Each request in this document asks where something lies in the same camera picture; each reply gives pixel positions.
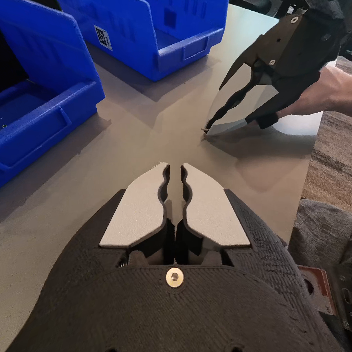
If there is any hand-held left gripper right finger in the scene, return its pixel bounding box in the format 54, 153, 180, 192
176, 163, 251, 263

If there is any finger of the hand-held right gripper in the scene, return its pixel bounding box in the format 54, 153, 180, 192
207, 62, 253, 129
206, 82, 279, 136

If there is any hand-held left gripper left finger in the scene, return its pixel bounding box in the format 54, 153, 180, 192
99, 162, 176, 263

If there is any blue plastic bin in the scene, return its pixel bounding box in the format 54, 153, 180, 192
56, 0, 229, 82

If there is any blue bin with black divider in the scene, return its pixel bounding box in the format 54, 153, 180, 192
0, 0, 105, 188

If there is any person's right hand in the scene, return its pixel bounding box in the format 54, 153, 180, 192
247, 66, 352, 127

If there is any person's grey shirt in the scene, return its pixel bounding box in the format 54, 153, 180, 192
287, 199, 352, 275

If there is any black bin divider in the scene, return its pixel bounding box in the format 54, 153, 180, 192
0, 30, 29, 92

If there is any rust red metal bracket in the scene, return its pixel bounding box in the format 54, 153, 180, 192
298, 265, 337, 317

